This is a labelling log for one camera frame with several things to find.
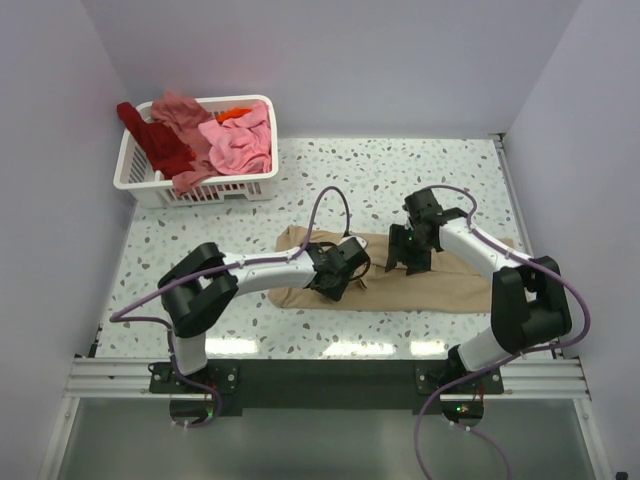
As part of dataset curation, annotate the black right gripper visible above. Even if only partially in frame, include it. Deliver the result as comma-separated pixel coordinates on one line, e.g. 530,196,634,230
385,224,434,276

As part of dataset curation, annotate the beige t shirt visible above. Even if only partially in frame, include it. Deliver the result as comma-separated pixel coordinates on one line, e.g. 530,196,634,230
267,233,491,314

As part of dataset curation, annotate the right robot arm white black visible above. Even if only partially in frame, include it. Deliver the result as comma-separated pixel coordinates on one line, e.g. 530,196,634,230
385,188,572,393

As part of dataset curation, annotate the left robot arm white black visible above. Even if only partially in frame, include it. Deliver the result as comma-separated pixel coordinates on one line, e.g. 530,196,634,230
158,236,371,392

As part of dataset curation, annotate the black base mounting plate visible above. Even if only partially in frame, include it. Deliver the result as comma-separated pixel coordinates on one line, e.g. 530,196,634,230
148,359,504,424

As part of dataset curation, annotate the pink t shirt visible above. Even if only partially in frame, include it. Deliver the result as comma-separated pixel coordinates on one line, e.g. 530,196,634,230
198,101,272,176

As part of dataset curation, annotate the orange t shirt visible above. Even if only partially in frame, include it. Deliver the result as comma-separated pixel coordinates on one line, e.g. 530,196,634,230
216,107,252,124

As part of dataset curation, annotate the dark red t shirt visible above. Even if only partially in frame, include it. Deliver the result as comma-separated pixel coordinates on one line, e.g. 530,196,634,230
116,102,194,179

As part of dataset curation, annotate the dusty rose t shirt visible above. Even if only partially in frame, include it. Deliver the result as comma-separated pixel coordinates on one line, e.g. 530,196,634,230
151,92,217,196

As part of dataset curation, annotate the white plastic laundry basket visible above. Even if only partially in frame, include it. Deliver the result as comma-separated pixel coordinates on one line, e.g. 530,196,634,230
113,94,279,208

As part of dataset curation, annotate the aluminium frame rail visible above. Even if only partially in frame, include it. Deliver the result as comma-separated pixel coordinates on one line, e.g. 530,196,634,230
59,132,616,480

